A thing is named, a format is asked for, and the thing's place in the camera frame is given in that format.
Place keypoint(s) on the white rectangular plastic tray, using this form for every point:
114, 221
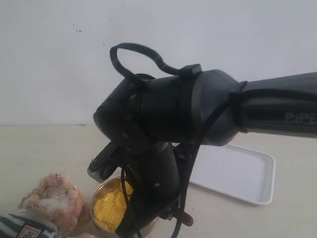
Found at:
235, 171

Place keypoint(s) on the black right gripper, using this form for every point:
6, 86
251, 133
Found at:
159, 177

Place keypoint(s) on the dark red wooden spoon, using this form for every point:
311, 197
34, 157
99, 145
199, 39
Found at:
188, 218

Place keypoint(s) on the plush teddy bear striped sweater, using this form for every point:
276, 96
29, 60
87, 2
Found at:
55, 208

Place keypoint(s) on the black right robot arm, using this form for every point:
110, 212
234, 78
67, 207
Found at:
155, 130

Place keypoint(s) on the metal bowl of yellow grain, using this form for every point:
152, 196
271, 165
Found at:
108, 207

